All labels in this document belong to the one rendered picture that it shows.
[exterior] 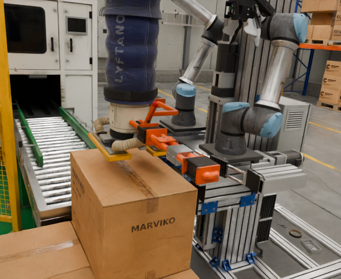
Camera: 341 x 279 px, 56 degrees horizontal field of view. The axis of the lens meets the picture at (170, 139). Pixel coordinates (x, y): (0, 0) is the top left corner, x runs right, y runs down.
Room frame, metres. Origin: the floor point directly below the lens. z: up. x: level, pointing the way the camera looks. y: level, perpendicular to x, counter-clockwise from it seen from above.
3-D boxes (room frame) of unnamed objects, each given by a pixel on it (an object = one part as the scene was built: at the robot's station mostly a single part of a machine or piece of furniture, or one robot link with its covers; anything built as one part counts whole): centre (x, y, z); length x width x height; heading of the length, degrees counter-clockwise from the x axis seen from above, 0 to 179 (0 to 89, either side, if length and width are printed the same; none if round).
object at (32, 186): (2.53, 1.25, 0.50); 2.31 x 0.05 x 0.19; 31
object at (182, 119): (1.91, -0.07, 1.09); 0.15 x 0.15 x 0.10
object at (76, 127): (3.14, 0.91, 0.60); 1.60 x 0.10 x 0.09; 31
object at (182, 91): (1.92, -0.07, 1.20); 0.13 x 0.12 x 0.14; 9
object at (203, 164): (0.85, -0.09, 1.18); 0.08 x 0.07 x 0.05; 28
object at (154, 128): (1.16, 0.07, 1.18); 0.10 x 0.08 x 0.06; 118
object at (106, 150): (1.34, 0.27, 1.08); 0.34 x 0.10 x 0.05; 28
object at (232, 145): (1.46, -0.29, 1.09); 0.15 x 0.15 x 0.10
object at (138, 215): (1.38, 0.19, 0.74); 0.60 x 0.40 x 0.40; 29
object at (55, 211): (1.69, 0.37, 0.58); 0.70 x 0.03 x 0.06; 121
